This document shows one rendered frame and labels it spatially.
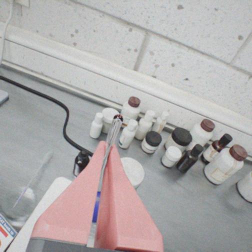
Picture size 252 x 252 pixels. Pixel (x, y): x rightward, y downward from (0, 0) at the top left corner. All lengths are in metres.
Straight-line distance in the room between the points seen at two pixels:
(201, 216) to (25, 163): 0.39
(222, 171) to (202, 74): 0.25
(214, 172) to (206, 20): 0.36
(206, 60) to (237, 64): 0.08
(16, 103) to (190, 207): 0.49
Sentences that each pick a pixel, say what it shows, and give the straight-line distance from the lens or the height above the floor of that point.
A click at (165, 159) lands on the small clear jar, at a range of 0.48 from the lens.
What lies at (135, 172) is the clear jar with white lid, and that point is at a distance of 0.35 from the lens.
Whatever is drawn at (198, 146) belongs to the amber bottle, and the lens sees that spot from 0.47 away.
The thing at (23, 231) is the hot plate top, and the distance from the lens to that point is 0.29.
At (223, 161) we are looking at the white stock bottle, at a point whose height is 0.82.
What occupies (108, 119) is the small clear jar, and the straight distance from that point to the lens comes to 0.46.
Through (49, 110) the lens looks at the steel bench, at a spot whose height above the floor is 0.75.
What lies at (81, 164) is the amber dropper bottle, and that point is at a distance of 0.38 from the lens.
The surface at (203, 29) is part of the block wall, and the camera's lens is 0.52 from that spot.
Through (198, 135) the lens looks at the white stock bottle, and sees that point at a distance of 0.53.
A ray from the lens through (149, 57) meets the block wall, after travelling 0.54.
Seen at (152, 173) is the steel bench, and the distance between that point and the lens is 0.47.
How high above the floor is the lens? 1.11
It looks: 42 degrees down
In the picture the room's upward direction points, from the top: 22 degrees clockwise
